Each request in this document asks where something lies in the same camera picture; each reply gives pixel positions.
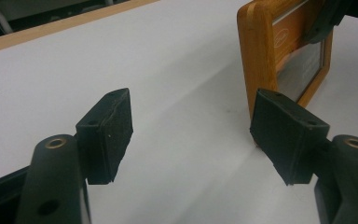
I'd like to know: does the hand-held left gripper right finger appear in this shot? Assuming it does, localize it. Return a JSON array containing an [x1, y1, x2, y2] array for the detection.
[[250, 88, 330, 187]]

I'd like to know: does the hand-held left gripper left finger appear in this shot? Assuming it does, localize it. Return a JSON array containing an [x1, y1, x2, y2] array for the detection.
[[75, 87, 134, 185]]

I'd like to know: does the wooden photo frame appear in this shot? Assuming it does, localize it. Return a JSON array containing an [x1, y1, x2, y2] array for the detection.
[[236, 0, 335, 120]]

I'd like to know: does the white paper sheet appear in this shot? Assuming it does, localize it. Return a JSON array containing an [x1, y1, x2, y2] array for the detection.
[[0, 0, 358, 224]]

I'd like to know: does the grey metal stand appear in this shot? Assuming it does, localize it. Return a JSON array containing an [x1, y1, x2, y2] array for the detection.
[[0, 0, 15, 35]]

